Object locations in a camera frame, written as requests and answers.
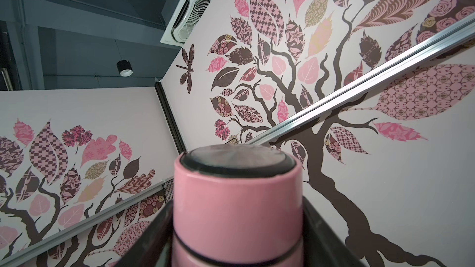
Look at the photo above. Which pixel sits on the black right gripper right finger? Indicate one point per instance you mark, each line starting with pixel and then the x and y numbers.
pixel 321 246

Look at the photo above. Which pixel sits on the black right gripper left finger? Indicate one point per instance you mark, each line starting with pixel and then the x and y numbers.
pixel 154 247

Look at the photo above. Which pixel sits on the pink thermos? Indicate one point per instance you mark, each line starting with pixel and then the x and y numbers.
pixel 237 206

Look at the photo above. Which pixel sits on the black ceiling spotlight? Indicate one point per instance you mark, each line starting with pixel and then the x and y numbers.
pixel 124 68

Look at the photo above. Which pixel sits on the ceiling air conditioner vent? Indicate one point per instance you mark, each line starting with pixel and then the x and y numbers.
pixel 181 17

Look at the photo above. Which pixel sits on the black wire basket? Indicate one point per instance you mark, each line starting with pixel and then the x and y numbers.
pixel 168 188

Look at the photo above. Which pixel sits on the aluminium rail back wall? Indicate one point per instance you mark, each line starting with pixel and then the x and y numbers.
pixel 43 246

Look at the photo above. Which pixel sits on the aluminium rail wall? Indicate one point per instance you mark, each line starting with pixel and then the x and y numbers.
pixel 43 246
pixel 449 38

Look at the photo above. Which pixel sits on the aluminium rail left wall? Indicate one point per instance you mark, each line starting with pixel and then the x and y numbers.
pixel 449 38

